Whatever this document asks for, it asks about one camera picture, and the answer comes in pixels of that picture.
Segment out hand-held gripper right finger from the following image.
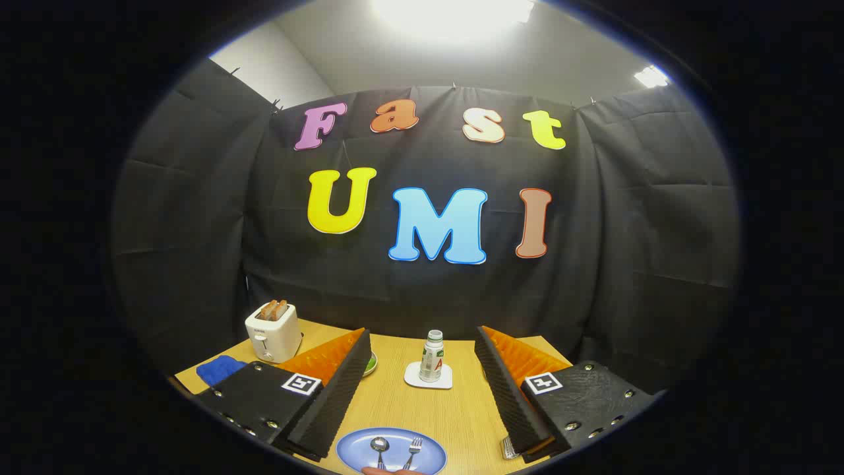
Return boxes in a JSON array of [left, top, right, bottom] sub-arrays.
[[475, 325, 660, 463]]

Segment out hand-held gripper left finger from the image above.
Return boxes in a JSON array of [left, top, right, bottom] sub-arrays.
[[196, 328, 372, 462]]

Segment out blue round plate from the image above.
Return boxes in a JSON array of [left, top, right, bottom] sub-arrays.
[[336, 427, 448, 475]]

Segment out white coaster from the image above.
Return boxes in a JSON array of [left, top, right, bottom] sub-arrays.
[[404, 361, 454, 390]]

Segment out white plastic bottle green cap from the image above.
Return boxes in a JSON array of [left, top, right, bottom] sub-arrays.
[[419, 330, 445, 383]]

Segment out white toaster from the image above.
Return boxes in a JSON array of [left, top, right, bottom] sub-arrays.
[[245, 300, 304, 364]]

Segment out blue folded cloth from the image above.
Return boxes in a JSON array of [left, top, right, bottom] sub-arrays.
[[196, 355, 249, 388]]

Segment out black backdrop cloth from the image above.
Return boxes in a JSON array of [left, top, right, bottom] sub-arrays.
[[111, 58, 740, 396]]

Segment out ceiling light panel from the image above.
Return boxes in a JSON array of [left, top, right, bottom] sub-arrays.
[[371, 0, 536, 42], [634, 65, 670, 89]]

